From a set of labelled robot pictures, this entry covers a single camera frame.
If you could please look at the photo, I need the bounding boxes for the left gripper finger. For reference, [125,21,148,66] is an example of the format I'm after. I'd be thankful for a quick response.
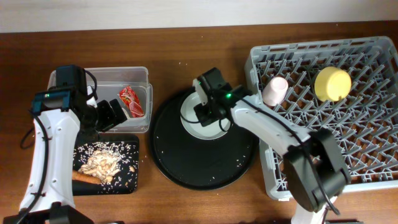
[96,100,115,131]
[109,99,127,124]

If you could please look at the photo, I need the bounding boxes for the red snack wrapper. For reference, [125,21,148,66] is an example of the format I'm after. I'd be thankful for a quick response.
[119,86,144,118]

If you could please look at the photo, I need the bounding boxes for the light grey plate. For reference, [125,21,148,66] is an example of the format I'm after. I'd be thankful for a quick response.
[180,92,232,140]

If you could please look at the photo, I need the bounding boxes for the food scraps pile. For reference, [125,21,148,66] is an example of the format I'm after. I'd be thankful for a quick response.
[78,150,122,183]

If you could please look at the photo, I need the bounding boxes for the pink cup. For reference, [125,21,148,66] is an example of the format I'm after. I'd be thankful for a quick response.
[262,77,289,106]

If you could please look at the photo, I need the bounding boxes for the orange carrot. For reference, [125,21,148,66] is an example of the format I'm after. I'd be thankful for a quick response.
[72,170,101,184]

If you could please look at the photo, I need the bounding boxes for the yellow bowl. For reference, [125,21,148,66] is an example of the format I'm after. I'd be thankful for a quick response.
[314,67,352,101]

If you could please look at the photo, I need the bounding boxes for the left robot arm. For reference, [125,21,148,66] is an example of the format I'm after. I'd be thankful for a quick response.
[3,65,127,223]

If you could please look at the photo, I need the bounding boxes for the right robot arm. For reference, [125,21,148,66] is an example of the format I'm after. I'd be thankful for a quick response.
[193,68,351,223]

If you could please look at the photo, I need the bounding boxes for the grey dishwasher rack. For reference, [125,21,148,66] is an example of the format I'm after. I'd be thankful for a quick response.
[244,36,397,193]

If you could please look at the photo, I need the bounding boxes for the clear plastic storage bin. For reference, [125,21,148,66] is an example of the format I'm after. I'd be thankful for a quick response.
[48,66,154,134]

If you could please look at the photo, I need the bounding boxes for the black rectangular tray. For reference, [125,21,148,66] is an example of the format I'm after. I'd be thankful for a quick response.
[72,133,139,196]

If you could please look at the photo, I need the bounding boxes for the black round tray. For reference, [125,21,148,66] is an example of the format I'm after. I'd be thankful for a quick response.
[149,88,259,190]

